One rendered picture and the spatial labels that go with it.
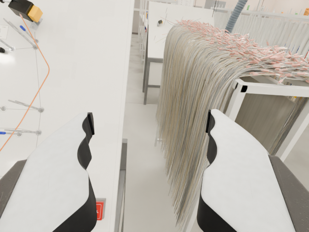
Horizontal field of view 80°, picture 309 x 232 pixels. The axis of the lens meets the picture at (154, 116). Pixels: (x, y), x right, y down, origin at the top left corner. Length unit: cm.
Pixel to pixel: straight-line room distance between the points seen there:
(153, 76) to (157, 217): 222
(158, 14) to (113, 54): 299
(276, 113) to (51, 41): 101
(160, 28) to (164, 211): 279
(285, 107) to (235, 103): 36
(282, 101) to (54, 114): 96
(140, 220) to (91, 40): 155
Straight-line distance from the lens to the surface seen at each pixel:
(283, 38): 360
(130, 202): 197
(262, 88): 75
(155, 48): 330
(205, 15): 391
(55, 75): 71
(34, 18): 72
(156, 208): 195
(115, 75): 66
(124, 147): 102
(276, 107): 108
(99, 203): 62
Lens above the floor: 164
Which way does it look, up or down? 31 degrees down
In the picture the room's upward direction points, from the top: 8 degrees clockwise
